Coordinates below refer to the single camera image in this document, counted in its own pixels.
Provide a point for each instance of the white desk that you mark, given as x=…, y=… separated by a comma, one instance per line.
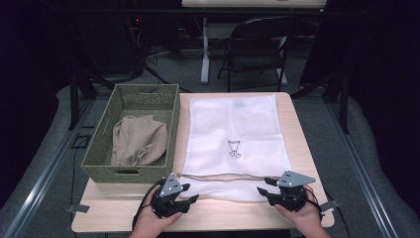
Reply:
x=251, y=3

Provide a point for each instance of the white mesh laundry bag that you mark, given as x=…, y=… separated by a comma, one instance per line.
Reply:
x=231, y=122

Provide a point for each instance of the green woven basket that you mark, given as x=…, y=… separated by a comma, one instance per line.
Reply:
x=99, y=158

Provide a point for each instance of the person's right hand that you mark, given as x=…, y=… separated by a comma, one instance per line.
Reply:
x=310, y=221

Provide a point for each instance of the beige garment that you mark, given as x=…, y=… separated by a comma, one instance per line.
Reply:
x=138, y=139

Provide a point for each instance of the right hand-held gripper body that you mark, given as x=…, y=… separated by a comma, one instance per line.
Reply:
x=292, y=195

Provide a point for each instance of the grey metal table clip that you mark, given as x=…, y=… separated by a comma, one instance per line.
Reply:
x=330, y=206
x=79, y=208

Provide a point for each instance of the person's left hand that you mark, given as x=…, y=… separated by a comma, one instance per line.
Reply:
x=148, y=224

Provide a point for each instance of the black metal stand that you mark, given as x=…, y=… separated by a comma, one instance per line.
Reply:
x=74, y=99
x=344, y=105

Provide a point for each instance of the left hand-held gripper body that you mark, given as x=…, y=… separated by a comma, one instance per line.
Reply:
x=170, y=190

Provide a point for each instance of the black folding chair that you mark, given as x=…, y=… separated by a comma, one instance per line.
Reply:
x=261, y=36

